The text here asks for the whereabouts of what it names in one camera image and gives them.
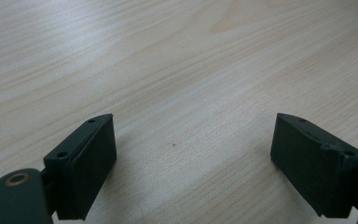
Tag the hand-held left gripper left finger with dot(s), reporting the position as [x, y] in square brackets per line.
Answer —
[87, 168]

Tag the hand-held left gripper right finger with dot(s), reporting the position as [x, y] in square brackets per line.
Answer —
[313, 168]

